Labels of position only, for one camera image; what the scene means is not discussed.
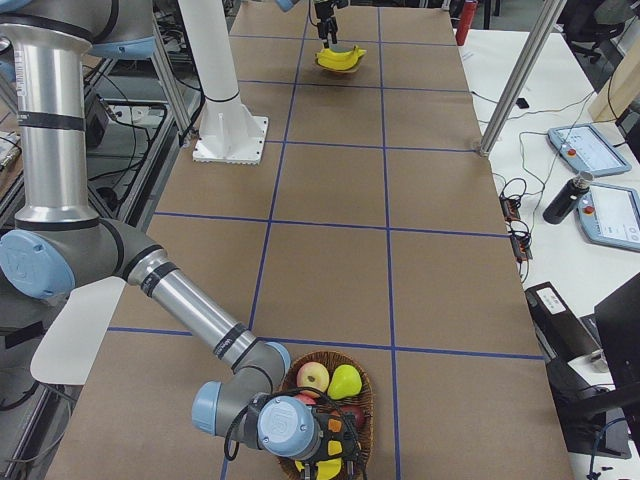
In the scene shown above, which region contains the red orange mango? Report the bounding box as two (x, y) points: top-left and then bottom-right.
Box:
(341, 405), (366, 430)

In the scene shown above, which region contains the pink peach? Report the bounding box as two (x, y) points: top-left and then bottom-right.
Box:
(294, 393), (317, 405)
(296, 361), (330, 399)

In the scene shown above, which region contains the teach pendant near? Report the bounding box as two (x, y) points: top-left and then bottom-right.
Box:
(577, 183), (640, 252)

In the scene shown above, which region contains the pink peach near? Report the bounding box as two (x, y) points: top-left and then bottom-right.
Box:
(294, 393), (317, 405)

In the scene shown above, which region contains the grey square plate orange rim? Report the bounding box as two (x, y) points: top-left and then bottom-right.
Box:
(315, 46), (367, 74)

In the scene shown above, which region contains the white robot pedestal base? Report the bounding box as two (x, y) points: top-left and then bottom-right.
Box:
(179, 0), (269, 165)

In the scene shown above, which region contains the small black box device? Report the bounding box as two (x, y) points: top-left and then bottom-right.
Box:
(516, 97), (529, 109)

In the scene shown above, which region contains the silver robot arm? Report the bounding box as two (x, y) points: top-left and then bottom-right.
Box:
(1, 1), (364, 479)

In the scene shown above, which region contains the teach pendant far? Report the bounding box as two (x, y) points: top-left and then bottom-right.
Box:
(547, 124), (631, 177)

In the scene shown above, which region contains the yellow banana dark stem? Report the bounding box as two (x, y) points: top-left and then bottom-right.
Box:
(316, 48), (361, 72)

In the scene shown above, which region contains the black device with white label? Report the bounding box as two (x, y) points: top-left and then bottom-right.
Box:
(525, 282), (606, 402)

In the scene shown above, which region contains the black water bottle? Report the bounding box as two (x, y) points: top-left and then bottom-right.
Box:
(543, 171), (594, 225)

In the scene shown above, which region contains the aluminium frame post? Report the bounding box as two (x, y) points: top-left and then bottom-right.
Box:
(478, 0), (566, 157)

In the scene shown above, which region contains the small circuit board near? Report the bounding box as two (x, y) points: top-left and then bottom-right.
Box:
(510, 234), (533, 263)

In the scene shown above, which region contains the small circuit board far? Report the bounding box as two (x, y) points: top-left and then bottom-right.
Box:
(499, 196), (521, 222)

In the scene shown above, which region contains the fruit basket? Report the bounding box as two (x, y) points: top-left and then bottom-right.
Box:
(280, 350), (374, 479)

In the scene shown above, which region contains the teach pendant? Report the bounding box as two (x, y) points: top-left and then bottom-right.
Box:
(547, 124), (631, 177)
(577, 183), (640, 252)

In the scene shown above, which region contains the red cylinder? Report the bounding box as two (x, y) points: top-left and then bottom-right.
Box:
(455, 0), (478, 46)

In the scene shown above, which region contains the black monitor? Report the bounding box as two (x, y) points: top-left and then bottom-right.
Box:
(575, 274), (639, 449)

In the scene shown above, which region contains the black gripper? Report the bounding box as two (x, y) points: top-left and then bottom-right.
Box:
(312, 0), (348, 46)
(314, 409), (361, 463)

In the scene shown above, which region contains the brown paper table cover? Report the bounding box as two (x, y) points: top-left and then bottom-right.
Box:
(47, 4), (576, 480)

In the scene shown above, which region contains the green pear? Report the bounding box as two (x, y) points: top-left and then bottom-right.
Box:
(327, 364), (362, 400)

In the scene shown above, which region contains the pink peach far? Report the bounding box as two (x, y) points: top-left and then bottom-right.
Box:
(296, 361), (330, 399)

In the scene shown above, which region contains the small circuit board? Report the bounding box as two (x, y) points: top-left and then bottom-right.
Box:
(510, 234), (533, 263)
(499, 196), (521, 222)

